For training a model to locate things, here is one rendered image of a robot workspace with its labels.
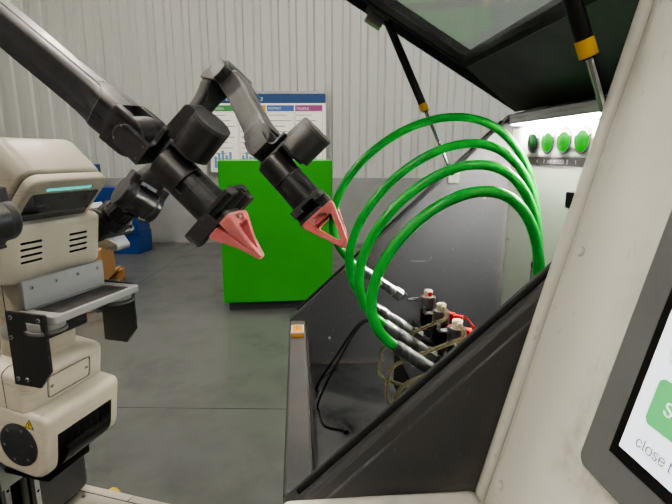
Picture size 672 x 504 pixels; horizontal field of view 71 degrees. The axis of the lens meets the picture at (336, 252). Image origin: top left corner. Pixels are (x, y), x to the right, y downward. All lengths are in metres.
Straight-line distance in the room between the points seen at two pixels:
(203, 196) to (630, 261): 0.52
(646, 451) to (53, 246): 1.11
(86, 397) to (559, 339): 1.08
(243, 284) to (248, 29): 4.38
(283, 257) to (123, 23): 4.98
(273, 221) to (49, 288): 3.04
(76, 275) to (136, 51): 6.91
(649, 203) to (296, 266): 3.81
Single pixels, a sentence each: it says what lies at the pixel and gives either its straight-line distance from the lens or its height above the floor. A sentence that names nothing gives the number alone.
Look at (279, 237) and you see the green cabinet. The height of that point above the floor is 0.65.
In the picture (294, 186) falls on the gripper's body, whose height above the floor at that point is 1.30.
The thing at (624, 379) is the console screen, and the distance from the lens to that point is 0.43.
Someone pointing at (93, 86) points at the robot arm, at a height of 1.45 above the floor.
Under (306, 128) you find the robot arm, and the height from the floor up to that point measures 1.40.
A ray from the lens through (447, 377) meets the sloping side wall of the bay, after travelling 0.55.
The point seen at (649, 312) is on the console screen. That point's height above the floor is 1.24.
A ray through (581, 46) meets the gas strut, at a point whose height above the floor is 1.46.
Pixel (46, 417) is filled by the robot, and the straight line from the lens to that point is 1.25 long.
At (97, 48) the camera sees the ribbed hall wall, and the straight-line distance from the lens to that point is 8.25.
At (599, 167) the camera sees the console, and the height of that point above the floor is 1.34.
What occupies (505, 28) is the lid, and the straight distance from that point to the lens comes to 0.98.
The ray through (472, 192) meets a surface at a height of 1.31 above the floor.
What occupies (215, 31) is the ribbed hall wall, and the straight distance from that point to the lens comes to 7.67.
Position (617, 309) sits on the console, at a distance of 0.45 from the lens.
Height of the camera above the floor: 1.35
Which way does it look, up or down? 12 degrees down
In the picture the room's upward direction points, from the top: straight up
